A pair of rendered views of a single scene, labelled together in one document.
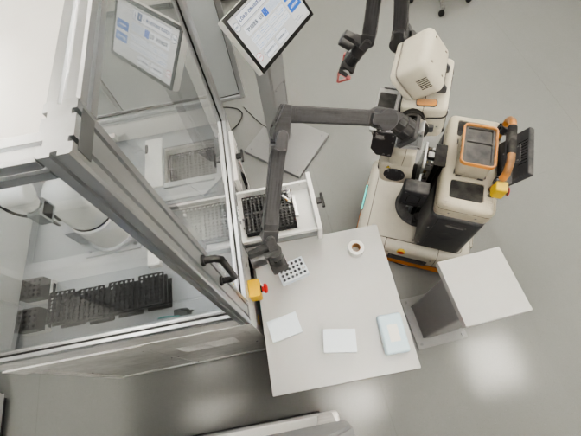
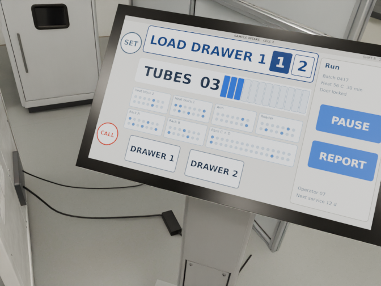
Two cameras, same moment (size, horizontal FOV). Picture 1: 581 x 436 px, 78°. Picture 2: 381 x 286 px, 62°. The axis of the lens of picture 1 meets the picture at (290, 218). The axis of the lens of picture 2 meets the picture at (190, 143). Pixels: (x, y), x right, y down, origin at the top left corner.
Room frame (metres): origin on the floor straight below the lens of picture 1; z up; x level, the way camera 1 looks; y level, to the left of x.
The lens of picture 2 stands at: (1.47, -0.47, 1.35)
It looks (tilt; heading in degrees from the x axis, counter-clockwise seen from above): 36 degrees down; 62
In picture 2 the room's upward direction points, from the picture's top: 6 degrees clockwise
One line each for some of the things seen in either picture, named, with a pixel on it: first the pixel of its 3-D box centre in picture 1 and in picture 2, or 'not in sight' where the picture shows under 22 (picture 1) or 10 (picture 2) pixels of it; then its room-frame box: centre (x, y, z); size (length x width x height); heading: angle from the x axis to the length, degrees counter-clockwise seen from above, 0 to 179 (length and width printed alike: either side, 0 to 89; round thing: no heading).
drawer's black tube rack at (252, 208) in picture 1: (269, 214); not in sight; (0.73, 0.09, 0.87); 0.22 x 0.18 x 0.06; 91
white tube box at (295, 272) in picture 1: (292, 271); not in sight; (0.48, 0.03, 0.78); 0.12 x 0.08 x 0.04; 104
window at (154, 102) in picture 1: (191, 121); not in sight; (0.77, 0.24, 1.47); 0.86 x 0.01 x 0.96; 1
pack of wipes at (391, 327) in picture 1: (392, 333); not in sight; (0.16, -0.32, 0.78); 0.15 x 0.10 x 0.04; 179
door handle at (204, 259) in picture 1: (221, 270); not in sight; (0.30, 0.19, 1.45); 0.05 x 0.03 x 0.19; 91
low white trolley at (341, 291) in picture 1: (328, 318); not in sight; (0.32, -0.10, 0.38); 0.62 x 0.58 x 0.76; 1
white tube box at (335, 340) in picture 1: (339, 341); not in sight; (0.16, -0.10, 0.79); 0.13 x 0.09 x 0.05; 81
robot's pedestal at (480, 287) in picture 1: (453, 304); not in sight; (0.28, -0.74, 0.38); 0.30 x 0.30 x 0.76; 4
